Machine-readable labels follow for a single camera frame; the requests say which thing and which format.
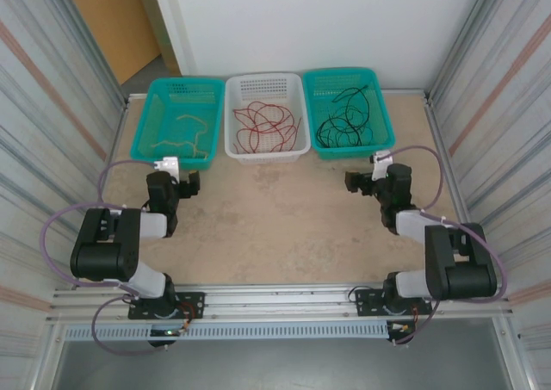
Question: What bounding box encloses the yellow cable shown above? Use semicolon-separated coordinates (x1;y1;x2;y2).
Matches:
149;113;215;159

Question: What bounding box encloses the thin black cable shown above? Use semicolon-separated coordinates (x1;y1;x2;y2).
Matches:
326;101;374;148

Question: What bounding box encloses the thick black cable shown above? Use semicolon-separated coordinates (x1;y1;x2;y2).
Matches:
315;84;374;149

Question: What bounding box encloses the teal plastic basket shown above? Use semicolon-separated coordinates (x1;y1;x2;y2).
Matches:
130;77;226;170
300;65;397;161

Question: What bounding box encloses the white plastic basket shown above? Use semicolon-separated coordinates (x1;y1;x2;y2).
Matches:
223;71;313;165

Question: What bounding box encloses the wooden door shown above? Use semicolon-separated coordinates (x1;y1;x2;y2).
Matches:
59;0;182;85

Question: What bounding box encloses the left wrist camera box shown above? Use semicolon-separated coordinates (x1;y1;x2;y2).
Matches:
152;156;181;179

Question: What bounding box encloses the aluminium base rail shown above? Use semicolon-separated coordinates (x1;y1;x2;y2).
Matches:
50;281;516;325

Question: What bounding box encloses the grey slotted cable duct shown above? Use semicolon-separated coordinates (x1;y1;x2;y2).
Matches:
63;323;391;343

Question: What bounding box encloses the white door frame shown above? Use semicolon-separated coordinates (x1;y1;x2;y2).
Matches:
148;0;197;77

